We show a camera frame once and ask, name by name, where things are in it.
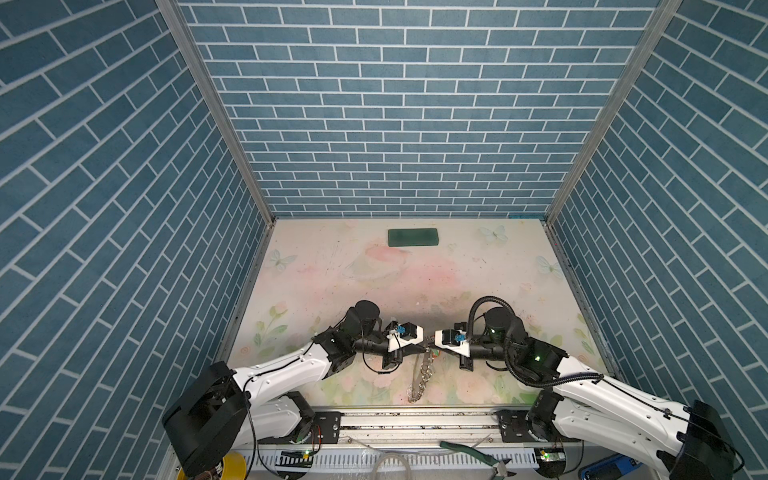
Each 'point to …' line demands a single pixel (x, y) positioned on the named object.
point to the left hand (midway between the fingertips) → (421, 350)
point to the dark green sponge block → (413, 237)
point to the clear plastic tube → (390, 455)
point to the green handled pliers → (473, 451)
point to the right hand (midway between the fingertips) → (429, 338)
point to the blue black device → (609, 467)
